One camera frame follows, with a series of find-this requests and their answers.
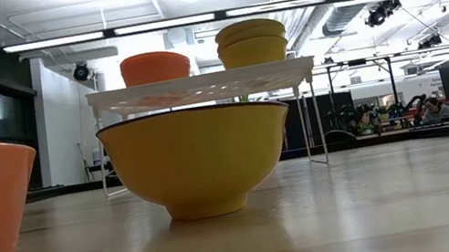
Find round black ceiling camera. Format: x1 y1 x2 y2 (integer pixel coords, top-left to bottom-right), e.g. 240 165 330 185
69 59 95 84

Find background green plants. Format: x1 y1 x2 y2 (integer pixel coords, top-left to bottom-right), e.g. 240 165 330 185
340 99 386 139

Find person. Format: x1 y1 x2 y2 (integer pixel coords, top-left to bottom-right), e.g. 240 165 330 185
418 93 449 127

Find black metal gantry frame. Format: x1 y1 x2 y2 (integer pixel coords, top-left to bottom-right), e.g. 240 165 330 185
323 52 402 121

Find ceiling strip light bar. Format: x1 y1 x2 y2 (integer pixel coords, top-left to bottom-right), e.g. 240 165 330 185
1 0 363 64

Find black ceiling spotlight cluster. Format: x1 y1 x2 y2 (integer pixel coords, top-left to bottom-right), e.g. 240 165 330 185
414 31 444 51
360 0 405 30

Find white wire shelf rack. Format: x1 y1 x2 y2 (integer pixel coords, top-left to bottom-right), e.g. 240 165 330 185
84 53 334 205

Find black partition panel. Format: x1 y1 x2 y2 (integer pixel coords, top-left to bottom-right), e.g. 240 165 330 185
278 88 360 152

